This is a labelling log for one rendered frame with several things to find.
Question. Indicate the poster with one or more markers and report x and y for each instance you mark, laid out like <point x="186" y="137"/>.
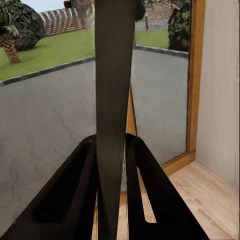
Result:
<point x="114" y="24"/>

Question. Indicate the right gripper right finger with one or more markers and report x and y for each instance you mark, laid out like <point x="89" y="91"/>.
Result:
<point x="174" y="220"/>

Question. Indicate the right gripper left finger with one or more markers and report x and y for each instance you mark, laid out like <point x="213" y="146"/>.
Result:
<point x="64" y="208"/>

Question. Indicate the door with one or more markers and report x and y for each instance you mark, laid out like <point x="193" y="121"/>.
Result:
<point x="48" y="90"/>

